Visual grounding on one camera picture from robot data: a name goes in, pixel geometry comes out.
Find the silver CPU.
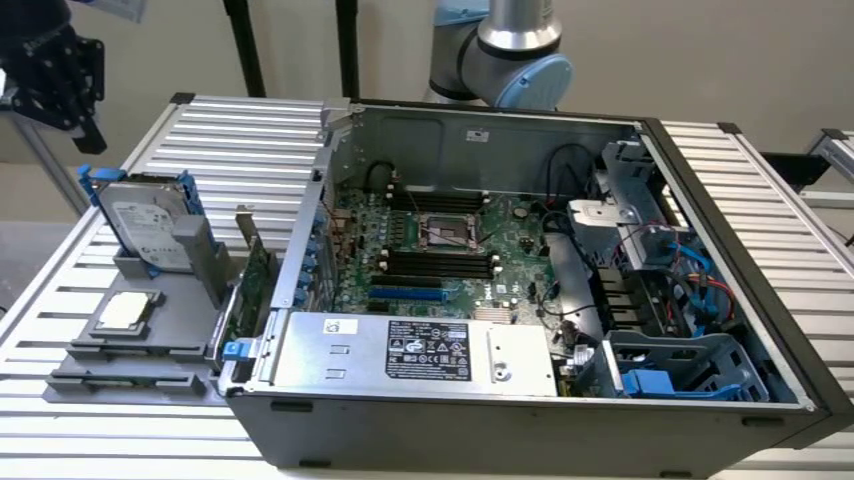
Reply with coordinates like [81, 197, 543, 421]
[94, 291, 160, 332]

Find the blue data wire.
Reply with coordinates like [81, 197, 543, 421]
[659, 234, 740, 331]

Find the disk in blue caddy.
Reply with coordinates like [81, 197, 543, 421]
[76, 166, 213, 279]

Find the open black PC case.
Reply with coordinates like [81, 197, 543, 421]
[217, 97, 836, 472]

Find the green motherboard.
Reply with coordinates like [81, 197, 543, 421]
[324, 183, 603, 352]

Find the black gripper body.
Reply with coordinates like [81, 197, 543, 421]
[0, 0, 78, 97]

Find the black looped wire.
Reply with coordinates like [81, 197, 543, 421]
[543, 142, 596, 203]

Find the metal disk bay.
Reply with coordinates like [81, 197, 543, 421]
[564, 140, 691, 266]

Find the black stand post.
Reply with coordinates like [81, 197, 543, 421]
[227, 0, 269, 99]
[333, 0, 363, 100]

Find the blue case latch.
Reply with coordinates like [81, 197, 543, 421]
[221, 338, 256, 362]

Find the long black expansion slot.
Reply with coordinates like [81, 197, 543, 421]
[368, 273, 447, 290]

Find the RAM stick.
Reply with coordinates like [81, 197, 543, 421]
[48, 371, 209, 393]

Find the grey parts rack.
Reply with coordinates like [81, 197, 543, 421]
[41, 216, 245, 404]

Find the silver chipset heatsink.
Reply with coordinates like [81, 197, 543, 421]
[473, 306, 520, 327]

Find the blue paper sheet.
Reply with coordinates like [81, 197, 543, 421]
[84, 0, 146, 24]

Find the silver power supply unit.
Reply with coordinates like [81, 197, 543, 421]
[268, 311, 560, 399]

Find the CPU socket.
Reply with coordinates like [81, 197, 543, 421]
[411, 211, 487, 255]

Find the short black wire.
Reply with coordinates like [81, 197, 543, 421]
[363, 160, 397, 190]

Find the blue drive cage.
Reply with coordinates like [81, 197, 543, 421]
[599, 329, 780, 402]

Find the aluminium frame leg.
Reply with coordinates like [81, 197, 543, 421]
[8, 108, 89, 213]

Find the green graphics card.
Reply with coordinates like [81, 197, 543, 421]
[217, 201, 283, 347]

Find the black RAM slot bank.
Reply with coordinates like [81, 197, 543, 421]
[376, 248, 504, 277]
[384, 185, 488, 212]

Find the red wire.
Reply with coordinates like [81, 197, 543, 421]
[679, 277, 734, 297]

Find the blue expansion slot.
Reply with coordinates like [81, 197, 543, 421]
[364, 286, 447, 305]

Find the blue disk bay latch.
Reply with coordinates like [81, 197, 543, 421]
[619, 368, 676, 399]

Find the aluminium side table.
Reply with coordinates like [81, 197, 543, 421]
[796, 127, 854, 209]

